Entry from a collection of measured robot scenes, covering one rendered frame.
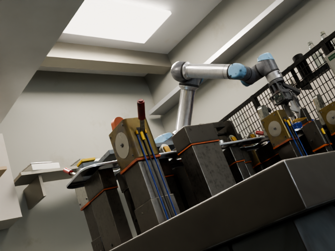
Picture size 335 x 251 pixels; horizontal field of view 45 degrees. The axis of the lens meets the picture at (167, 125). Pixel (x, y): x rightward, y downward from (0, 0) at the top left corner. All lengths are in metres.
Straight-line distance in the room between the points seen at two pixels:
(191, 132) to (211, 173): 0.14
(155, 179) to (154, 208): 0.08
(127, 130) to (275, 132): 0.66
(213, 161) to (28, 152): 3.72
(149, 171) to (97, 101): 4.58
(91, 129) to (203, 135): 4.11
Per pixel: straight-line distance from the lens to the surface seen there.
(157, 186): 1.07
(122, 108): 5.78
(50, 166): 4.28
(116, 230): 1.18
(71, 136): 5.13
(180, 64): 2.17
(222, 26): 5.39
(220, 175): 1.24
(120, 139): 1.12
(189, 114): 2.30
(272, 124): 1.56
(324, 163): 0.36
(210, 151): 1.26
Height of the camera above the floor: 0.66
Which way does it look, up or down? 19 degrees up
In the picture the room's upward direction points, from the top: 21 degrees counter-clockwise
